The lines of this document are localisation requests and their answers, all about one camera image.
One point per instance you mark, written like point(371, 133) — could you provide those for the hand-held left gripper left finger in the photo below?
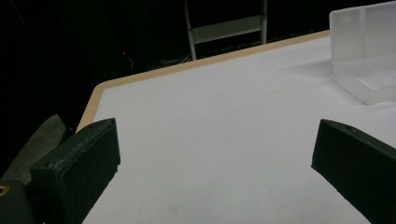
point(77, 165)

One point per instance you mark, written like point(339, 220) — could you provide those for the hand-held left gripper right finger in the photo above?
point(358, 161)

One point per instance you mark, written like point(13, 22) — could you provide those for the clear plastic open box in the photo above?
point(364, 53)

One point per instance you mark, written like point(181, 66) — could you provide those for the grey metal stand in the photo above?
point(227, 28)

